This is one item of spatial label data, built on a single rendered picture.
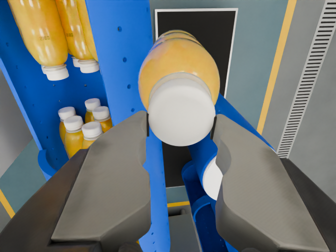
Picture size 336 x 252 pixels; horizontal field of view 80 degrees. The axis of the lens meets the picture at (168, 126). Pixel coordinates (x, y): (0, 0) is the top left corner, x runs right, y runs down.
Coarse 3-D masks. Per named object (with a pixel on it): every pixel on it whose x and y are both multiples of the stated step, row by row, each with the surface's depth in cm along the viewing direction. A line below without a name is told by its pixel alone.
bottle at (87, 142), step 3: (102, 132) 43; (99, 135) 42; (84, 138) 42; (87, 138) 41; (90, 138) 41; (93, 138) 41; (96, 138) 42; (84, 141) 42; (87, 141) 42; (90, 141) 42; (93, 141) 42; (84, 144) 42; (87, 144) 42; (90, 144) 41; (81, 147) 43; (84, 147) 42; (87, 147) 42
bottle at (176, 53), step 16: (176, 32) 21; (160, 48) 15; (176, 48) 14; (192, 48) 14; (144, 64) 15; (160, 64) 13; (176, 64) 13; (192, 64) 13; (208, 64) 14; (144, 80) 14; (160, 80) 12; (208, 80) 13; (144, 96) 14
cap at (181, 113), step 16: (176, 80) 11; (192, 80) 12; (160, 96) 11; (176, 96) 11; (192, 96) 11; (208, 96) 11; (160, 112) 11; (176, 112) 11; (192, 112) 11; (208, 112) 11; (160, 128) 12; (176, 128) 12; (192, 128) 12; (208, 128) 12; (176, 144) 12
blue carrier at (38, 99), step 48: (0, 0) 37; (96, 0) 25; (144, 0) 32; (0, 48) 37; (96, 48) 28; (144, 48) 34; (48, 96) 49; (96, 96) 58; (48, 144) 50; (144, 240) 52
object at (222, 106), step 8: (216, 104) 89; (224, 104) 90; (216, 112) 83; (224, 112) 82; (232, 112) 83; (240, 120) 77; (248, 128) 72; (208, 136) 74; (192, 144) 82; (200, 144) 75; (208, 144) 71; (192, 152) 81; (200, 152) 73; (208, 152) 69; (216, 152) 66; (200, 160) 72; (208, 160) 67; (200, 168) 71; (200, 176) 71
